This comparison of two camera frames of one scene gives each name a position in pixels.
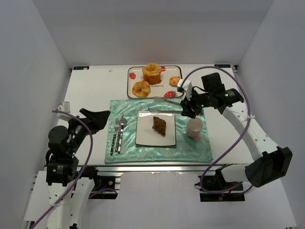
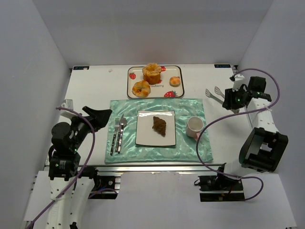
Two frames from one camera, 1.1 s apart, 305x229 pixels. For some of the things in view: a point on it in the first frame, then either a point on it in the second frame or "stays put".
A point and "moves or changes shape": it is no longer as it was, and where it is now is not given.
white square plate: x=146 y=135 stays put
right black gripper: x=190 y=106 → x=227 y=99
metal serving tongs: x=162 y=99 moves or changes shape
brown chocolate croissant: x=159 y=125 stays put
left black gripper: x=84 y=122 stays put
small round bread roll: x=174 y=80 stays put
